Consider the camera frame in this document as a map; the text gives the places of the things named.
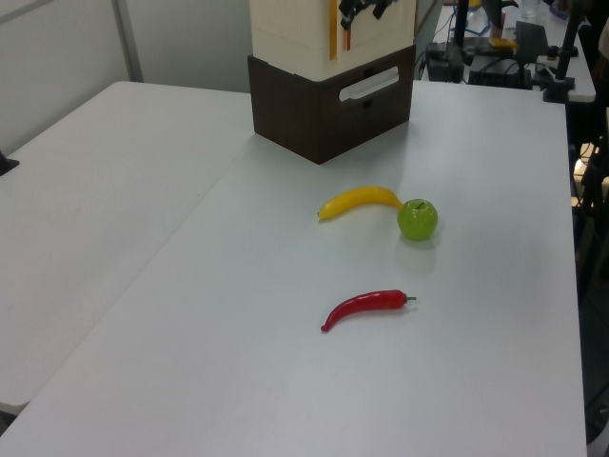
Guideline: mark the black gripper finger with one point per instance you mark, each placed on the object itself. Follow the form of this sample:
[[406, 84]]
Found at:
[[383, 5], [349, 10]]

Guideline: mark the cream cabinet door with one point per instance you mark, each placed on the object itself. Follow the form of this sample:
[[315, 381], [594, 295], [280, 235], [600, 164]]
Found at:
[[380, 40]]

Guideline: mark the cream plastic cabinet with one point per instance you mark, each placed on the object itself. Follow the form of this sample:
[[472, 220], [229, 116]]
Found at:
[[285, 28]]

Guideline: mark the black equipment box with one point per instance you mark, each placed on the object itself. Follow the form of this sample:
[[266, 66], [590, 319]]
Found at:
[[445, 62]]

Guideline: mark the dark brown drawer box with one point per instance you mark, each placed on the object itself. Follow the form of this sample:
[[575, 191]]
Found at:
[[285, 114]]

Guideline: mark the small yellow object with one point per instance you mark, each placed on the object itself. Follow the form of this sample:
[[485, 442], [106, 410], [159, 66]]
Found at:
[[504, 43]]

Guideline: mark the black electronic device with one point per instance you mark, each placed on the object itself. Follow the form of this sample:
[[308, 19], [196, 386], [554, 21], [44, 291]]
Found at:
[[499, 73]]

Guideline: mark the black flat panel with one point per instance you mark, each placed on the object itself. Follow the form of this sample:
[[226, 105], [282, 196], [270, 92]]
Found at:
[[530, 40]]

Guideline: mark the yellow banana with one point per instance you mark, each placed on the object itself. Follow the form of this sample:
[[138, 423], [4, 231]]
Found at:
[[352, 197]]

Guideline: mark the black tripod stand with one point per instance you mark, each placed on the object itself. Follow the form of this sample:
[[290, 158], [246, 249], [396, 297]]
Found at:
[[566, 57]]

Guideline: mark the green apple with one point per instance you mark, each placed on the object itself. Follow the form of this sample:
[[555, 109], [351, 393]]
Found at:
[[417, 220]]

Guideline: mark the red chili pepper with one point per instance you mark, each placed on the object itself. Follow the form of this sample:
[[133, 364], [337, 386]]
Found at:
[[366, 304]]

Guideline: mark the black camera stand pole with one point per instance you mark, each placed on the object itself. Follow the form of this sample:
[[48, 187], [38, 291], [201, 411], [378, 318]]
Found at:
[[460, 21]]

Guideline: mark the grey wall partition strip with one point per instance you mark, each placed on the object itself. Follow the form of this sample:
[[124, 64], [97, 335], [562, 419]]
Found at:
[[127, 43]]

